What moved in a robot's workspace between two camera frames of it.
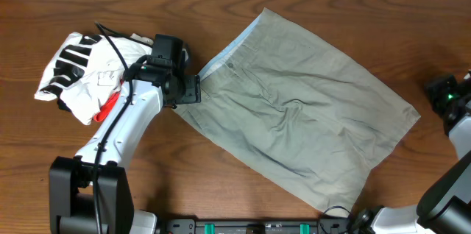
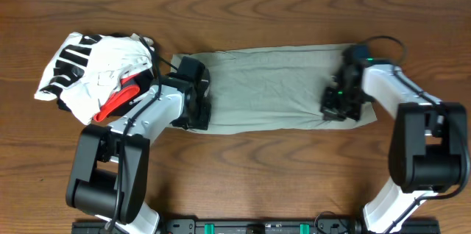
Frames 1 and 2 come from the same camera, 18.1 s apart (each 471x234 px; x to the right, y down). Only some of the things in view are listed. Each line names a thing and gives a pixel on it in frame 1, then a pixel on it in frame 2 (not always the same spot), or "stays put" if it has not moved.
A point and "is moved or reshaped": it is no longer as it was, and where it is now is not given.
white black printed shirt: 84,71 stays put
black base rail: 317,226 stays put
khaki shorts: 300,114 is moved or reshaped
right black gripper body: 444,93 → 346,104
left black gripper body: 184,90 → 199,116
